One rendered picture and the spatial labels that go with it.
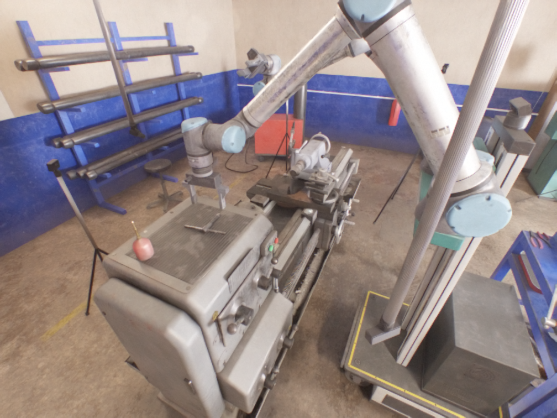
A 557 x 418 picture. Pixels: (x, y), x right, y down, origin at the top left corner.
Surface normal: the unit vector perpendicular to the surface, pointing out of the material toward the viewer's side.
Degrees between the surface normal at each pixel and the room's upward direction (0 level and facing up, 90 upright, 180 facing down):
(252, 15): 90
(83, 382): 0
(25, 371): 0
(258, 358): 32
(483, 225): 94
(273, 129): 90
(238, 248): 45
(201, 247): 0
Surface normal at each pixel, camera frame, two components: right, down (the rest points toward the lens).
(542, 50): -0.43, 0.51
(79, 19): 0.91, 0.24
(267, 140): -0.09, 0.57
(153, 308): 0.00, -0.82
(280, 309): 0.48, -0.57
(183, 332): 0.65, -0.40
